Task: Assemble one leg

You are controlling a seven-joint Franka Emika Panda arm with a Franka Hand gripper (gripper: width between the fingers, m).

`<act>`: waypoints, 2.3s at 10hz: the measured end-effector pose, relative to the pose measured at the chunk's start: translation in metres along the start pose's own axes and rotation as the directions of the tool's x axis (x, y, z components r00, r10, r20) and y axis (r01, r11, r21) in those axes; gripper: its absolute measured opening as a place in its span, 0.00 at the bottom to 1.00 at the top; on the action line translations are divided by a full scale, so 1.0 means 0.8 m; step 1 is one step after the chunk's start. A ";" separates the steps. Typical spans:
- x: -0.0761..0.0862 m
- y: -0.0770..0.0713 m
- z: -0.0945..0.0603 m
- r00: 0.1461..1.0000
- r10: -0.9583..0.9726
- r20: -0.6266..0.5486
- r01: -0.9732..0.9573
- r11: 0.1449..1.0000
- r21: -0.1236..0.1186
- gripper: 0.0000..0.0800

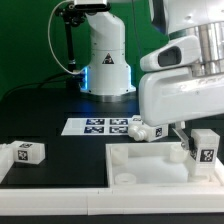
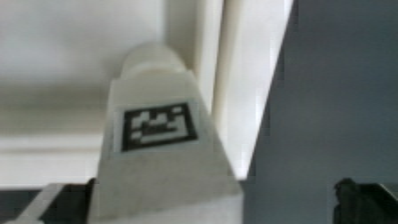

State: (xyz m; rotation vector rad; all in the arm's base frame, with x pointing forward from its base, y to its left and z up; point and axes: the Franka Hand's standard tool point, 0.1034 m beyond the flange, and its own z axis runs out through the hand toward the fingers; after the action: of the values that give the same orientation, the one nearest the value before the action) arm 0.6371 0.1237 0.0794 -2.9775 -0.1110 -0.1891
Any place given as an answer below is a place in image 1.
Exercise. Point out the white left fence bar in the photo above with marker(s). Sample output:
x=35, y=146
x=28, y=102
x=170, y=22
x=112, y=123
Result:
x=6, y=160

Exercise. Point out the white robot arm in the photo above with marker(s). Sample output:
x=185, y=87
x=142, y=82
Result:
x=196, y=40

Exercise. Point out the white marker sheet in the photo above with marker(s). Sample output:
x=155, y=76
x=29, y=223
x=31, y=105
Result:
x=95, y=126

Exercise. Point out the white front fence bar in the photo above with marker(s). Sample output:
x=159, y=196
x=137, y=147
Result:
x=155, y=200

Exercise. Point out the white square tabletop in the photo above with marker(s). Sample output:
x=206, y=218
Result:
x=149, y=165

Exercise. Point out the white fence bar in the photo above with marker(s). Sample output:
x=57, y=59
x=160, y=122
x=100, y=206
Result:
x=155, y=200
x=6, y=160

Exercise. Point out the silver overhead camera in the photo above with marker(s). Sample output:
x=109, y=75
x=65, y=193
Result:
x=92, y=5

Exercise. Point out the black camera stand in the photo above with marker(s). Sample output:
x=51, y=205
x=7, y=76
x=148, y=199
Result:
x=72, y=18

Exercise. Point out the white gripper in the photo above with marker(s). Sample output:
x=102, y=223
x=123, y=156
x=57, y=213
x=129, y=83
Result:
x=172, y=96

